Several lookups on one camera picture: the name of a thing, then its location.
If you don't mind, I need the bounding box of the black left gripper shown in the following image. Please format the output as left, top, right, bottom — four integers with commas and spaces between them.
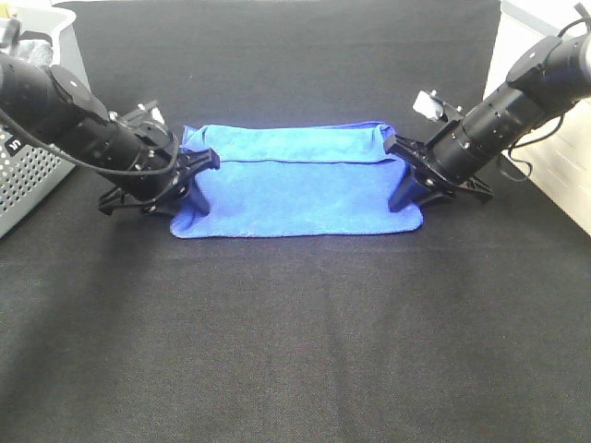
99, 126, 220, 216

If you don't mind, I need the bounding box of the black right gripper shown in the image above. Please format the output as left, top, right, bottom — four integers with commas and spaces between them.
383, 134, 493, 212

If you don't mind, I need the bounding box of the blue microfiber towel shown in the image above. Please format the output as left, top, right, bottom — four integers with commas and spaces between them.
170, 121, 423, 238

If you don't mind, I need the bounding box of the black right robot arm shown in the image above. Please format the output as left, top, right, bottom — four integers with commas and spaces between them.
384, 34, 590, 212

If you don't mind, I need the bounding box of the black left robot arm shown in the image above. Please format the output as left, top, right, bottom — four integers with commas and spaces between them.
1, 54, 220, 216

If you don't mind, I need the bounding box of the white storage box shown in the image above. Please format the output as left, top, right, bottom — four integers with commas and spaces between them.
479, 0, 591, 236

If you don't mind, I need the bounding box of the grey perforated laundry basket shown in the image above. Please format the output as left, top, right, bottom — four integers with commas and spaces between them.
0, 6, 91, 239

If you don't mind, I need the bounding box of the black tablecloth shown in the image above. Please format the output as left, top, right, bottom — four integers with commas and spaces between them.
1, 1, 590, 442

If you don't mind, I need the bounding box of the grey towel in basket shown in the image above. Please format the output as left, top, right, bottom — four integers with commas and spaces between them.
1, 18, 54, 66

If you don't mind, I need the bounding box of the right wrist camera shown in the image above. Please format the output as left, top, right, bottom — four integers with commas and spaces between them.
412, 90, 464, 123

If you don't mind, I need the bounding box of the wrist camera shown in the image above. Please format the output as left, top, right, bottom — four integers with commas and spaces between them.
412, 90, 464, 123
120, 101, 168, 132

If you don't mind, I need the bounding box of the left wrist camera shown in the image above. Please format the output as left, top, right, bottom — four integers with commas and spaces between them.
120, 101, 168, 132

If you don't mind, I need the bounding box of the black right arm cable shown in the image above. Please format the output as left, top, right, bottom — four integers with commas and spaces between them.
496, 2, 591, 182

